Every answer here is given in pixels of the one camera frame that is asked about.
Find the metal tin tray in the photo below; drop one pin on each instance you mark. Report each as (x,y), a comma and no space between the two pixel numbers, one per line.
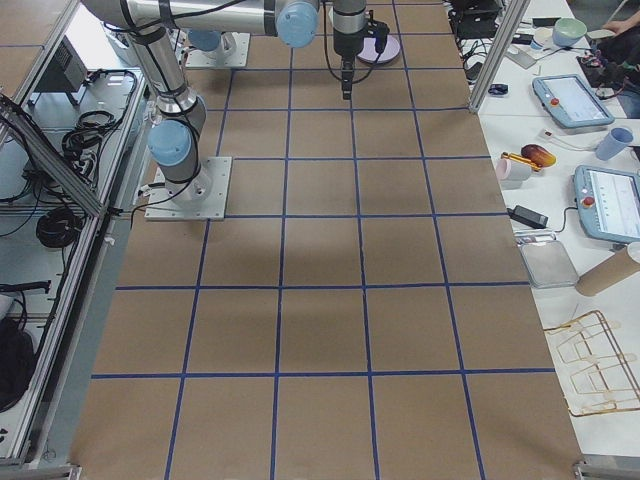
(548,265)

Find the pink cup on side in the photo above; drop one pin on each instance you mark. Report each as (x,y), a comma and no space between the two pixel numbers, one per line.
(512,171)

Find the black power adapter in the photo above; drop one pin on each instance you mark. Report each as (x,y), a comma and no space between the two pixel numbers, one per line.
(528,217)

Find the grey control box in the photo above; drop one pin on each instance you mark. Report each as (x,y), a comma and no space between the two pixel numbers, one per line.
(65,73)

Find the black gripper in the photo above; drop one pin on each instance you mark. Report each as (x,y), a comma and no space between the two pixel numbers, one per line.
(345,46)

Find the small blue black device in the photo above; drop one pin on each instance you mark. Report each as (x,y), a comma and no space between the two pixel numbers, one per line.
(498,89)

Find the upper blue teach pendant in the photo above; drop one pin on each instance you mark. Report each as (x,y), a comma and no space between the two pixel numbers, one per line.
(570,101)

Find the blue teach pendant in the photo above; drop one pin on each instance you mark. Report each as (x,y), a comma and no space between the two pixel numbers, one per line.
(608,203)
(570,101)

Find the lilac plate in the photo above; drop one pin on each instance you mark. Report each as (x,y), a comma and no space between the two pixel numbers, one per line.
(387,52)

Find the red orange toy fruit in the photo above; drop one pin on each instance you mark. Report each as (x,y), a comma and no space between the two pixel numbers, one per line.
(538,155)

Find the green bowl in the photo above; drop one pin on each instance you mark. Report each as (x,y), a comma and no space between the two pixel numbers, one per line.
(567,32)

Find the gold wire rack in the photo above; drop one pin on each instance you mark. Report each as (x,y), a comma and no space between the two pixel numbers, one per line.
(595,373)

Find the gold metal cylinder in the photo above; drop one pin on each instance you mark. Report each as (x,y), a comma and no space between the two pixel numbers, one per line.
(517,158)

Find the light blue plastic cup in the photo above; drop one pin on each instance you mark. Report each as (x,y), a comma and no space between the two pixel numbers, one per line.
(616,140)

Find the lower blue teach pendant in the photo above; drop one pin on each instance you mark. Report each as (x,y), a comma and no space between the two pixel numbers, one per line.
(608,203)

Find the cardboard tube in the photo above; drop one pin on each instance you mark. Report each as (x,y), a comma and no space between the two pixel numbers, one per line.
(619,266)

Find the aluminium frame post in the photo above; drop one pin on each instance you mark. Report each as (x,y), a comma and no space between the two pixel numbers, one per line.
(502,40)

